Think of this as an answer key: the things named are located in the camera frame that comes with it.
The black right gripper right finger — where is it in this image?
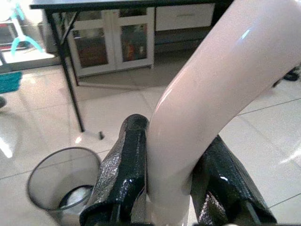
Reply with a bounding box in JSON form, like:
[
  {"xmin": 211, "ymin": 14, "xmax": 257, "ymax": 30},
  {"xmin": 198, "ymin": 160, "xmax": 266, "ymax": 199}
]
[{"xmin": 190, "ymin": 134, "xmax": 278, "ymax": 226}]

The teal cloth mop head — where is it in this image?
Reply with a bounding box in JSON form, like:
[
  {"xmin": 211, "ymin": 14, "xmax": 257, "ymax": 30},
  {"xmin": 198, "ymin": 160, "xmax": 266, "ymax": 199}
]
[{"xmin": 0, "ymin": 71, "xmax": 23, "ymax": 94}]

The white glass door cabinet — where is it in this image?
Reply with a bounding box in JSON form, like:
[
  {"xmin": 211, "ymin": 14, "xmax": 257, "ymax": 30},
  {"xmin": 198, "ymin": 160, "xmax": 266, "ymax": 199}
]
[{"xmin": 68, "ymin": 7, "xmax": 156, "ymax": 78}]

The black shoe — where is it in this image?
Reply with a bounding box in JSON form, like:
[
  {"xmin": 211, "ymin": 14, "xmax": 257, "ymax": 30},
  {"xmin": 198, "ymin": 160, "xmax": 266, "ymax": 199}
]
[{"xmin": 282, "ymin": 67, "xmax": 301, "ymax": 82}]

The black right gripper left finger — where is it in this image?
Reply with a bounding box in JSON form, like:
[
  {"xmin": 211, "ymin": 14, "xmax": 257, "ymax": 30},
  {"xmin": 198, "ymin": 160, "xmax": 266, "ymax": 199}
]
[{"xmin": 79, "ymin": 113, "xmax": 150, "ymax": 226}]

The black metal frame table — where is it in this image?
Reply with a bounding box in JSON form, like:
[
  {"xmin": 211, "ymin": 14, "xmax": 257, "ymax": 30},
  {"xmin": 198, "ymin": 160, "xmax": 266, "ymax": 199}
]
[{"xmin": 29, "ymin": 0, "xmax": 236, "ymax": 133}]

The translucent grey waste bin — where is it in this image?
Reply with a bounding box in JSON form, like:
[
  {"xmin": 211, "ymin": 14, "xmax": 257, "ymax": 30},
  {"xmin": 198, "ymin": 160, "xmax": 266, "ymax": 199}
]
[{"xmin": 26, "ymin": 147, "xmax": 102, "ymax": 226}]

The white drawer unit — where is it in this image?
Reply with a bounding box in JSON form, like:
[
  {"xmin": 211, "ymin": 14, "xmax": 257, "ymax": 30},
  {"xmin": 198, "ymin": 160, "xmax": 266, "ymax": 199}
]
[{"xmin": 154, "ymin": 3, "xmax": 216, "ymax": 32}]

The white teal drying rack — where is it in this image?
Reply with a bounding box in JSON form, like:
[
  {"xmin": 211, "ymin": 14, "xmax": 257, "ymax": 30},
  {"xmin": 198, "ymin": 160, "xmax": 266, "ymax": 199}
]
[{"xmin": 7, "ymin": 0, "xmax": 44, "ymax": 56}]

